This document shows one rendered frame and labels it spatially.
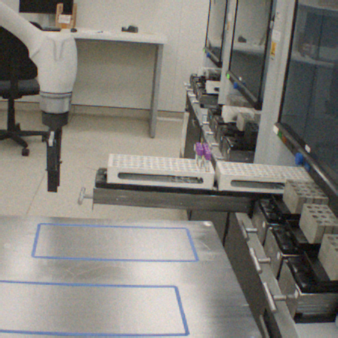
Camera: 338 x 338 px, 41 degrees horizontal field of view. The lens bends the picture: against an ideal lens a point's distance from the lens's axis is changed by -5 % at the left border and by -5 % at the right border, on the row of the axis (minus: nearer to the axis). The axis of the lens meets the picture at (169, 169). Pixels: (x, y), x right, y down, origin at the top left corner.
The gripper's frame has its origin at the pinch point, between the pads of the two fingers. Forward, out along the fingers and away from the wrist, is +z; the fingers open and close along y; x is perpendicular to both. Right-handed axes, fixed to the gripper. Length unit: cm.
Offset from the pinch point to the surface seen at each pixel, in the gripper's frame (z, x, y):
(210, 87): -5, -62, 121
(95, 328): -2, -17, -66
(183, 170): -7.1, -36.6, -4.4
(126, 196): 0.8, -21.4, -6.7
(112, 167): -6.8, -16.9, -5.0
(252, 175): -7, -56, -4
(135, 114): 76, -27, 350
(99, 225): -2.5, -15.5, -30.5
